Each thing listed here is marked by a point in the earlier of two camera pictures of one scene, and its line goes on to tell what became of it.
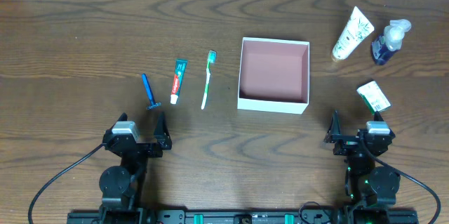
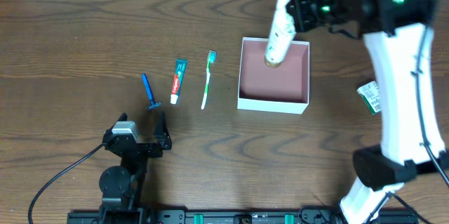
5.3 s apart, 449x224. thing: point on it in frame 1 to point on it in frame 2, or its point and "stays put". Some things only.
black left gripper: (141, 147) stays put
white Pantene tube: (356, 31) to (283, 35)
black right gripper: (353, 141) to (302, 11)
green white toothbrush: (211, 58) stays put
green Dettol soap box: (374, 97) stays put
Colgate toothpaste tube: (180, 67) stays put
